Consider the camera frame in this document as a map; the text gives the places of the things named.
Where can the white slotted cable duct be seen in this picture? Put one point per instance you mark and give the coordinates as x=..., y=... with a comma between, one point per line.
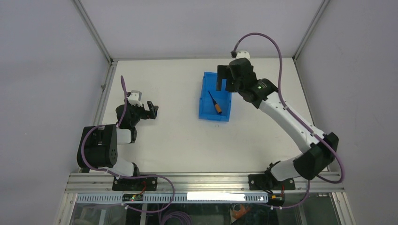
x=190, y=197

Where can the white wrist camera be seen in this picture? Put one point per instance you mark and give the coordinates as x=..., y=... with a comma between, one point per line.
x=134, y=97
x=242, y=54

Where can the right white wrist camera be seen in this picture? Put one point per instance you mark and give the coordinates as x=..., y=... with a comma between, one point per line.
x=242, y=54

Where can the right aluminium frame post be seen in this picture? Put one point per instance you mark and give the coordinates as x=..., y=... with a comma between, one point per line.
x=307, y=35

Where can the aluminium frame post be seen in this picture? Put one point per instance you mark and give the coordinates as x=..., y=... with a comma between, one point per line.
x=106, y=83
x=307, y=35

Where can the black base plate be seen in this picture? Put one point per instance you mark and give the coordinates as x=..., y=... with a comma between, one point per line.
x=267, y=182
x=149, y=184

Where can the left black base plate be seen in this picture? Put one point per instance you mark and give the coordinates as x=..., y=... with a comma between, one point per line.
x=149, y=184

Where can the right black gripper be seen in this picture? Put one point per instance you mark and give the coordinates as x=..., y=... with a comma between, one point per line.
x=224, y=71

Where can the blue plastic bin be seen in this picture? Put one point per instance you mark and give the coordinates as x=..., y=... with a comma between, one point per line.
x=223, y=98

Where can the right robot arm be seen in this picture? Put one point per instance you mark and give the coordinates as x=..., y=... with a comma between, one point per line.
x=318, y=149

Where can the small green circuit board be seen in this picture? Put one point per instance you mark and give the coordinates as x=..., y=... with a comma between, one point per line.
x=132, y=197

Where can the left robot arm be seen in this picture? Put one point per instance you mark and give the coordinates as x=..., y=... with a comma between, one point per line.
x=98, y=148

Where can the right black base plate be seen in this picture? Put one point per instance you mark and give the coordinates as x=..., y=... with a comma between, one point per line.
x=267, y=182

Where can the aluminium front rail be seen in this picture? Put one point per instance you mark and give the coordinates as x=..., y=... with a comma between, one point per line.
x=97, y=182

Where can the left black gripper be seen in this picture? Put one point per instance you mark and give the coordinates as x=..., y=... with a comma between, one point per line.
x=146, y=114

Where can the left aluminium frame post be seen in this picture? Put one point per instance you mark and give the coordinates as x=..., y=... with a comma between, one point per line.
x=106, y=83

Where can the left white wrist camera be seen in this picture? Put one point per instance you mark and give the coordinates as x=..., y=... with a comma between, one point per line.
x=134, y=97

